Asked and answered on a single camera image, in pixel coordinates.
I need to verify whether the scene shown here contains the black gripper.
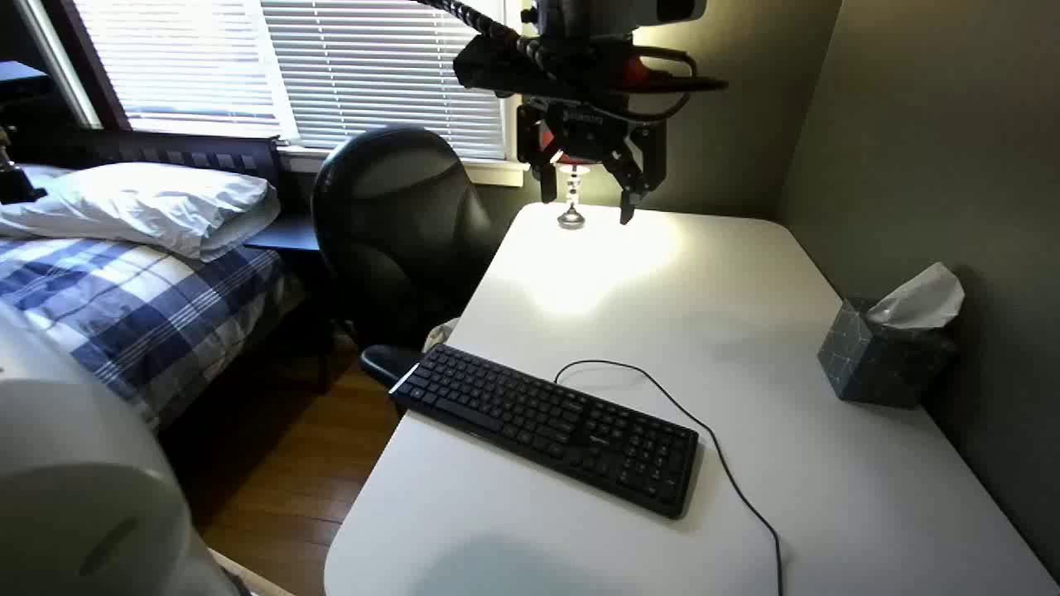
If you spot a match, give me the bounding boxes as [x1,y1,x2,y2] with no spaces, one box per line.
[515,92,673,230]

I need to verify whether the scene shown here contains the black computer keyboard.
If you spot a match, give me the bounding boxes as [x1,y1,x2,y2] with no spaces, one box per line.
[386,340,701,525]

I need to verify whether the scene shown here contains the orange shade table lamp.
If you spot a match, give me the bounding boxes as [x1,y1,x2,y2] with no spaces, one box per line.
[552,154,588,233]

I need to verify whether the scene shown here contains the black office chair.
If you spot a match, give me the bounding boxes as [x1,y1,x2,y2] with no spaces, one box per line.
[311,122,497,391]

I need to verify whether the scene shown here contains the white window blinds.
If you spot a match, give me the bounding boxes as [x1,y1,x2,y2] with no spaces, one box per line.
[70,0,522,165]

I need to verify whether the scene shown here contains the dark patterned tissue box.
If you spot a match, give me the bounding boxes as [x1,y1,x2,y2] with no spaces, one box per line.
[813,297,959,411]

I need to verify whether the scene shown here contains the white tissue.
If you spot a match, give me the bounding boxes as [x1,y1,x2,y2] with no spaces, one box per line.
[865,260,967,335]

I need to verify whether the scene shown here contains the dark bed headboard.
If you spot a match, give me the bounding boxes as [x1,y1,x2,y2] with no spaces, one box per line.
[20,126,291,187]

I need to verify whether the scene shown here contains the white pillow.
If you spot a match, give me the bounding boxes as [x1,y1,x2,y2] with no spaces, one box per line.
[0,158,283,265]

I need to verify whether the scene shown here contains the blue plaid bed blanket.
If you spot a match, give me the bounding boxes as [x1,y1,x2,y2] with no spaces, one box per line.
[0,234,291,434]

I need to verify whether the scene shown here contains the grey keyboard cable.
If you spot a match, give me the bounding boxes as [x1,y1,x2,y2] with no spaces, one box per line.
[548,356,789,596]

